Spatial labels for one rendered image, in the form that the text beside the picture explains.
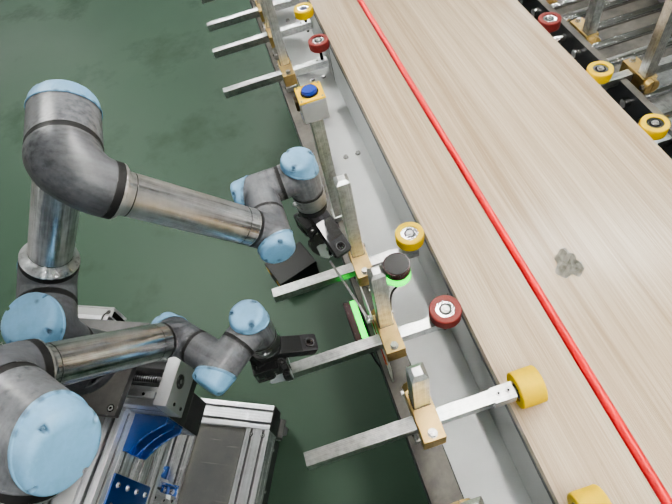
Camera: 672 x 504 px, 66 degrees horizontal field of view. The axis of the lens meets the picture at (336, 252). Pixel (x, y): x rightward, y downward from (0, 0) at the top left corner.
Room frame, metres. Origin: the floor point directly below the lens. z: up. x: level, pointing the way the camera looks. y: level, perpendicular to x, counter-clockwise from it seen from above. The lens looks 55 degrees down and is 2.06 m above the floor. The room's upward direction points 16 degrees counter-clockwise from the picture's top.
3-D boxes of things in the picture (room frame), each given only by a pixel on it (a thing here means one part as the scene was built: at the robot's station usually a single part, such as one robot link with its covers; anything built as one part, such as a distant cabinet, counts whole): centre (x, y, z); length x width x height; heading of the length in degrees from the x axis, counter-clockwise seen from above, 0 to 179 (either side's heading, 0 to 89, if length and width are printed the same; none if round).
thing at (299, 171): (0.80, 0.03, 1.25); 0.09 x 0.08 x 0.11; 95
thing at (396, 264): (0.60, -0.12, 1.00); 0.06 x 0.06 x 0.22; 3
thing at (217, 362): (0.48, 0.29, 1.12); 0.11 x 0.11 x 0.08; 45
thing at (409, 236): (0.81, -0.21, 0.85); 0.08 x 0.08 x 0.11
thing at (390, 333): (0.57, -0.08, 0.85); 0.14 x 0.06 x 0.05; 3
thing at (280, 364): (0.54, 0.22, 0.96); 0.09 x 0.08 x 0.12; 93
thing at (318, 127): (1.11, -0.04, 0.93); 0.05 x 0.05 x 0.45; 3
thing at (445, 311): (0.56, -0.22, 0.85); 0.08 x 0.08 x 0.11
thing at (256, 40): (2.05, 0.06, 0.83); 0.44 x 0.03 x 0.04; 93
